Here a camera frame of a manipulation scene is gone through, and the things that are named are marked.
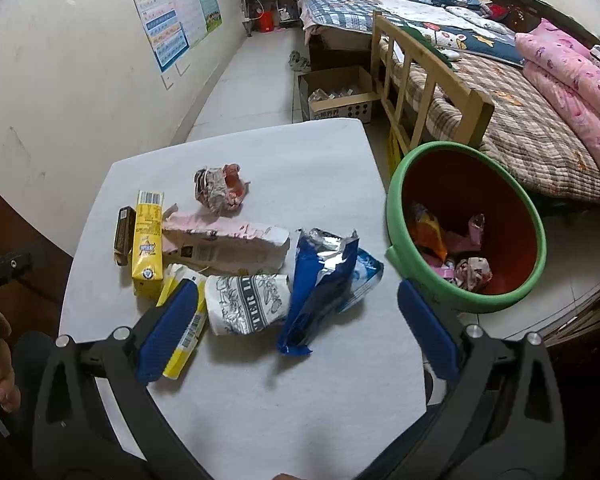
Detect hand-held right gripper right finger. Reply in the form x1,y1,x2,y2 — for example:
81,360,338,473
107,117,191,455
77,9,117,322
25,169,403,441
397,279,567,480

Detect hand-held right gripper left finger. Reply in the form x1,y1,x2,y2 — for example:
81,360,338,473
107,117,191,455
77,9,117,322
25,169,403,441
30,279,216,480

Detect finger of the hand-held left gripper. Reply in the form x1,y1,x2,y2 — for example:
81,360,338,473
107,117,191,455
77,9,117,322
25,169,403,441
0,252,34,296

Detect yellow box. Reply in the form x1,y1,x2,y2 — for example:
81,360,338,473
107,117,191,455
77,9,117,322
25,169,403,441
155,263,211,380

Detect grey printed paper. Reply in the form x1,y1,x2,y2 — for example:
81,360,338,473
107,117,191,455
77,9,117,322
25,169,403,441
454,256,493,292

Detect white black-printed paper bag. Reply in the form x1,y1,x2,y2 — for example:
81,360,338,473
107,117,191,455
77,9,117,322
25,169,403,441
204,274,293,337

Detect yellow drink carton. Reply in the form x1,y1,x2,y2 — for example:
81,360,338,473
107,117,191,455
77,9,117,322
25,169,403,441
131,190,167,300

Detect orange silver snack wrapper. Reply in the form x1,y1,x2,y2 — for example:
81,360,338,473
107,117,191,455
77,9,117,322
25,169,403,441
412,203,449,261

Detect small brown box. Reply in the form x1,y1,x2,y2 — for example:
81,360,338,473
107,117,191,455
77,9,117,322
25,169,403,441
113,206,137,266

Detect pink white long carton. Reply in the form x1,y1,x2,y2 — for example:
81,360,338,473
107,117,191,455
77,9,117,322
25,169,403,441
161,203,291,277

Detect purple foil wrapper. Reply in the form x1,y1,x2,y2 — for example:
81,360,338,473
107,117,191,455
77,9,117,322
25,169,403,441
467,212,487,251

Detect blue foil bag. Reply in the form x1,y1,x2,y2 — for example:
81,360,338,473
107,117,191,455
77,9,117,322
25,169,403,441
277,227,385,357

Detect red printed paper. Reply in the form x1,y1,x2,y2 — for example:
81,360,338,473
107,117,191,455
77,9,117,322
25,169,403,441
194,163,251,216

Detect green-rimmed red bin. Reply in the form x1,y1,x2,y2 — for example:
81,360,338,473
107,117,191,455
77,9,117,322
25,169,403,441
385,141,547,314

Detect person's left hand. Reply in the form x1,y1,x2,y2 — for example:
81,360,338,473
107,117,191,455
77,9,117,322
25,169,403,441
0,311,22,413

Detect brown wooden door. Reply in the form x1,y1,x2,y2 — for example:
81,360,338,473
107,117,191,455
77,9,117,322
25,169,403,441
0,170,76,321

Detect person's left leg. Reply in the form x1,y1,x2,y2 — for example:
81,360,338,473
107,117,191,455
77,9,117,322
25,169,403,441
10,332,51,411

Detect dark wooden cabinet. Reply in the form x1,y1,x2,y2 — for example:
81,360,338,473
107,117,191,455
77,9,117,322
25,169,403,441
545,270,600,480

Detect wooden bed with bedding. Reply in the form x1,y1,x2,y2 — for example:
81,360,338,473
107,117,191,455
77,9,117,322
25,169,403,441
395,50,600,206

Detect cardboard box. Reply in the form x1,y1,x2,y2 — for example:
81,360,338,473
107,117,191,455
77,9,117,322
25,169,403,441
298,65,381,123

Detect pink floral quilt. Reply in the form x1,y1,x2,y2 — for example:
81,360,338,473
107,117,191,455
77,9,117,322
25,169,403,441
515,17,600,181

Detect cartoon print blanket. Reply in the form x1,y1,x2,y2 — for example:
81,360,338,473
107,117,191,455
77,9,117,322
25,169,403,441
380,0,531,68

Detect blue plaid bedspread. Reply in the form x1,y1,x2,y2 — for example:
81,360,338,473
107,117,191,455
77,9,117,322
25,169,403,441
297,0,406,43

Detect dark wooden headboard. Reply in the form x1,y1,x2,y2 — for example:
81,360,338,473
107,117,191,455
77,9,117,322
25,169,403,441
480,0,600,51

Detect light wooden bed frame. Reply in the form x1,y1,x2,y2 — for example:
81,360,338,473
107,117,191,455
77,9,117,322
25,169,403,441
370,10,496,158

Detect blue wall poster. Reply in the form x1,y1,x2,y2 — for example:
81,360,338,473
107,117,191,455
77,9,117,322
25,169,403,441
122,0,190,73

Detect pale wall poster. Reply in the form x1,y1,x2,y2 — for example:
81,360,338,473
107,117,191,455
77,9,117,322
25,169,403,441
165,0,208,48

